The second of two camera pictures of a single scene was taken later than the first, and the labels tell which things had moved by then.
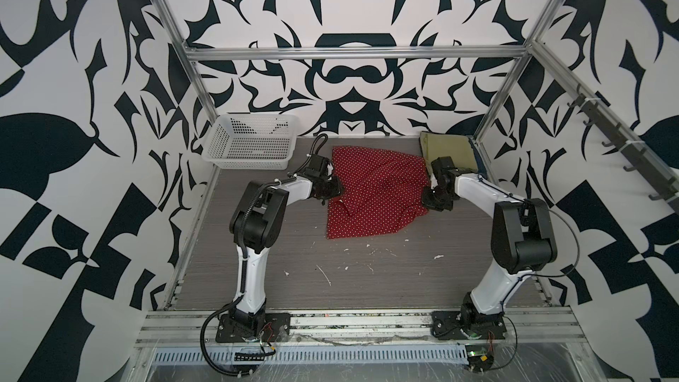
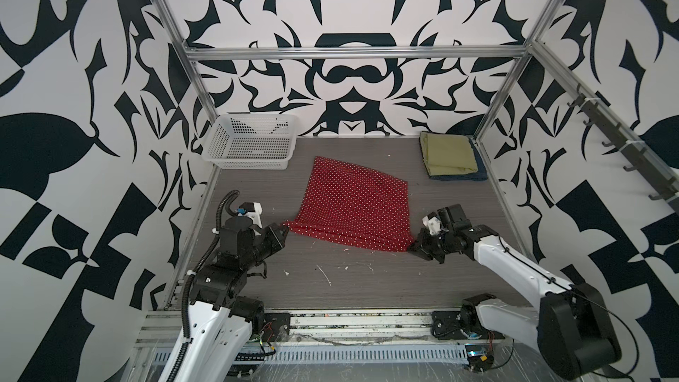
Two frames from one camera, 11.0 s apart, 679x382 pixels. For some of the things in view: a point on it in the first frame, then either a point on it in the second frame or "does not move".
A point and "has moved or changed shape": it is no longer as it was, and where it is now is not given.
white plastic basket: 252,141 does not move
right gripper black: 428,203 -> 423,247
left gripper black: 338,185 -> 274,239
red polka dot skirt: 382,191 has moved or changed shape
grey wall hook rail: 641,163 does not move
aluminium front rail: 362,329 does not move
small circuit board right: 479,357 does not move
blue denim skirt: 481,166 does not move
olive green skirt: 459,148 does not move
